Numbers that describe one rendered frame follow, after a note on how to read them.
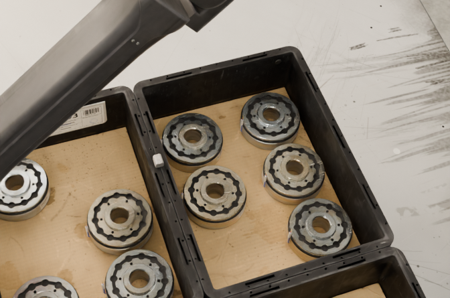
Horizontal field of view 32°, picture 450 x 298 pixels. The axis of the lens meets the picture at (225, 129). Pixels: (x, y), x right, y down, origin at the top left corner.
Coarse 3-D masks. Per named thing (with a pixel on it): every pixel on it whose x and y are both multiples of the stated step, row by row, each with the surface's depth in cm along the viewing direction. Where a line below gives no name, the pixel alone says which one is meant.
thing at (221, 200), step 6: (210, 180) 127; (216, 180) 127; (222, 180) 127; (204, 186) 126; (222, 186) 127; (228, 186) 127; (204, 192) 126; (228, 192) 126; (204, 198) 125; (210, 198) 125; (216, 198) 125; (222, 198) 125; (216, 204) 125
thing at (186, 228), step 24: (288, 48) 135; (192, 72) 131; (144, 96) 128; (144, 120) 125; (168, 168) 120; (384, 216) 118; (192, 240) 115; (384, 240) 116; (312, 264) 113; (240, 288) 110
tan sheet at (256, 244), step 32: (288, 96) 142; (160, 128) 136; (224, 128) 137; (224, 160) 134; (256, 160) 134; (256, 192) 131; (320, 192) 131; (192, 224) 127; (256, 224) 127; (224, 256) 124; (256, 256) 124; (288, 256) 124
